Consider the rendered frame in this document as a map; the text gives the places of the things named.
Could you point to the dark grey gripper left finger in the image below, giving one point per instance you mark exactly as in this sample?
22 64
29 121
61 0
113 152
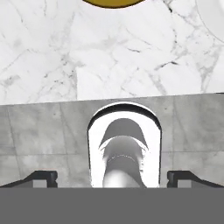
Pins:
43 176

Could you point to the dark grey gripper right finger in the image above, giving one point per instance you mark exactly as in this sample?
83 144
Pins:
180 176

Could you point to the white plate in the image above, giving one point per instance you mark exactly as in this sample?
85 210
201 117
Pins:
214 16

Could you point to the yellow bowl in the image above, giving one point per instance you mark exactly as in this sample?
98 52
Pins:
113 3

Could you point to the white and black round object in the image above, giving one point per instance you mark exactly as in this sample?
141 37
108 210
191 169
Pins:
96 151

